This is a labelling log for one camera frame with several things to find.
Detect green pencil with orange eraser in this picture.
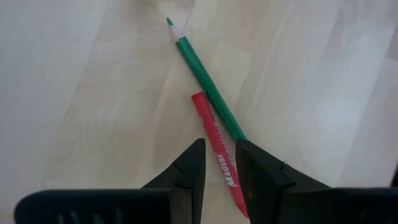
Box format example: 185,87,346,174
165,17,248,142

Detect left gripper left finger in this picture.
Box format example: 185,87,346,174
14,138,206,224

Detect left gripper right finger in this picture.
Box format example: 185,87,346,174
235,139,398,224

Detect red crayon with white print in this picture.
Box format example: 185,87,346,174
191,91,250,219

